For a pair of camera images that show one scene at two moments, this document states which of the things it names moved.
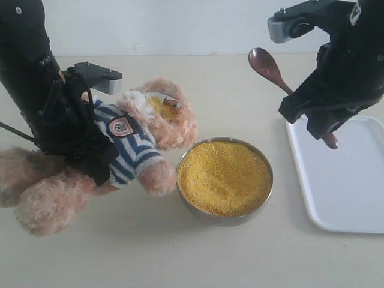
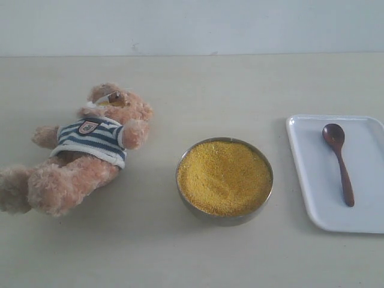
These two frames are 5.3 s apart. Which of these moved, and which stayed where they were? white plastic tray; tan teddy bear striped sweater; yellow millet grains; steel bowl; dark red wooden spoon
Moved: tan teddy bear striped sweater; dark red wooden spoon
Stayed: white plastic tray; yellow millet grains; steel bowl
